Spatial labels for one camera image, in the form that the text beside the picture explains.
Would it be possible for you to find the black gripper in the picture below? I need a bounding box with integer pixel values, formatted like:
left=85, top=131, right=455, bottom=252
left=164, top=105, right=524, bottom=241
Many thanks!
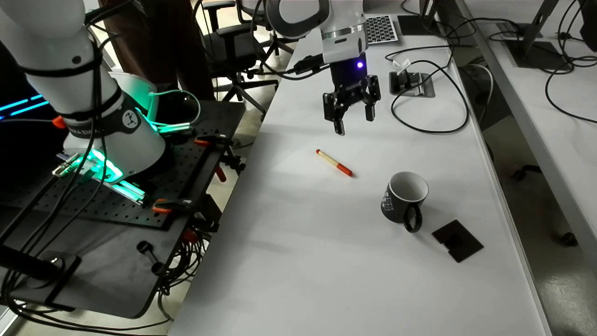
left=320, top=55, right=382, bottom=137

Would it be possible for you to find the small wooden red-tipped baseball bat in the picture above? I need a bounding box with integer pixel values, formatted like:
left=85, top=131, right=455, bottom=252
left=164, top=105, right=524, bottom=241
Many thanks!
left=313, top=148, right=356, bottom=180

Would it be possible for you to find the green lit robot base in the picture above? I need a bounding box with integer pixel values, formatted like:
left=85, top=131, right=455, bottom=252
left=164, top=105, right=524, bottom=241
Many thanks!
left=52, top=86, right=203, bottom=206

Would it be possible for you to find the black mug white interior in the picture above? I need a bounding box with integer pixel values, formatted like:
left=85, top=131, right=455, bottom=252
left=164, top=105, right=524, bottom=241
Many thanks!
left=378, top=170, right=431, bottom=236

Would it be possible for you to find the grey table socket box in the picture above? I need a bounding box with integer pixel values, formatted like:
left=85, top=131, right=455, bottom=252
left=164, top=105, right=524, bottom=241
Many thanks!
left=388, top=70, right=436, bottom=99

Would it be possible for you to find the flat black desk device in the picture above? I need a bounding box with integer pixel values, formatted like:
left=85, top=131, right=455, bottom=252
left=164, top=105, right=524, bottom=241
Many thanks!
left=397, top=12, right=440, bottom=38

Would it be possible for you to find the black office chair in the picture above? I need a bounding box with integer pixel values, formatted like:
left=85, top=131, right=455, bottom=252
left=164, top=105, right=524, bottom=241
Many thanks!
left=199, top=0, right=296, bottom=120

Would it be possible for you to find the orange black clamp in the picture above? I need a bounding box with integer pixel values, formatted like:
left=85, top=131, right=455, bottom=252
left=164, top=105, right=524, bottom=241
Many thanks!
left=149, top=196, right=195, bottom=219
left=212, top=163, right=231, bottom=185
left=192, top=131, right=233, bottom=152

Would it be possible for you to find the black square table grommet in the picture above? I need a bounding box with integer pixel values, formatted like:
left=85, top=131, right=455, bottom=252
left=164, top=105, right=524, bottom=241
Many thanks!
left=431, top=219, right=485, bottom=266

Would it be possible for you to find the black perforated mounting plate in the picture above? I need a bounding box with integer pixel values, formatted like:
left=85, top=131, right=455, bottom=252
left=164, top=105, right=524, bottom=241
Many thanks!
left=33, top=99, right=248, bottom=234

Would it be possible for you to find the black Dell monitor stand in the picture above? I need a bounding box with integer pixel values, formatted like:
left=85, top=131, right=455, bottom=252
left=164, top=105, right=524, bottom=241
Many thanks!
left=507, top=0, right=576, bottom=71

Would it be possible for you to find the dark brown panel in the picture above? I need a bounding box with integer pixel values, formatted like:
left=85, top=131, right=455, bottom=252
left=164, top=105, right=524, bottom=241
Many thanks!
left=98, top=0, right=216, bottom=105

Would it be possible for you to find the white office desk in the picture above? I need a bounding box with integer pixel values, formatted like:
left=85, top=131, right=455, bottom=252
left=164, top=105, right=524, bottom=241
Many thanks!
left=434, top=0, right=597, bottom=277

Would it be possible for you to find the black cart shelf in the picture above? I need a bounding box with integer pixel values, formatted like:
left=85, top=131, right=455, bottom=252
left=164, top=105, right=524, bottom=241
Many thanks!
left=0, top=208, right=192, bottom=322

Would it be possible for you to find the black looped table cable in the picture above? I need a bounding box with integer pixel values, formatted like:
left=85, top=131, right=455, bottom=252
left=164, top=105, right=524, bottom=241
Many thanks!
left=384, top=45, right=472, bottom=137

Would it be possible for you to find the black desk cable bundle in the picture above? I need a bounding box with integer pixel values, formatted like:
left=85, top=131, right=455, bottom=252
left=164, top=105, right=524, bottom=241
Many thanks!
left=543, top=0, right=597, bottom=127

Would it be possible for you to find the black cart cable bundle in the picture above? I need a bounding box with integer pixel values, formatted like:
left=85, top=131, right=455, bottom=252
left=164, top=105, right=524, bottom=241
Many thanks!
left=0, top=230, right=210, bottom=335

